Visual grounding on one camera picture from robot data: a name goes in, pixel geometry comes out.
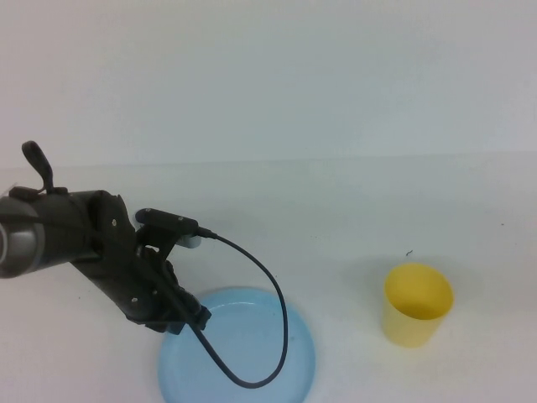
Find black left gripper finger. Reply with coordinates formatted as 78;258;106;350
166;260;198;311
180;300;211;331

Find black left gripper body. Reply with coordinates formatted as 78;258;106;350
75;191;185;336

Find light blue round plate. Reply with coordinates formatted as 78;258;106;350
157;285;316;403

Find yellow plastic cup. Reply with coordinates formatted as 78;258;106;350
381;263;456;349

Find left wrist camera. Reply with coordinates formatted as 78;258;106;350
133;207;201;261

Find black left camera cable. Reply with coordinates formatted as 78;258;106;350
186;226;290;390

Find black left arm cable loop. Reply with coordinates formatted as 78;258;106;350
10;141;68;199

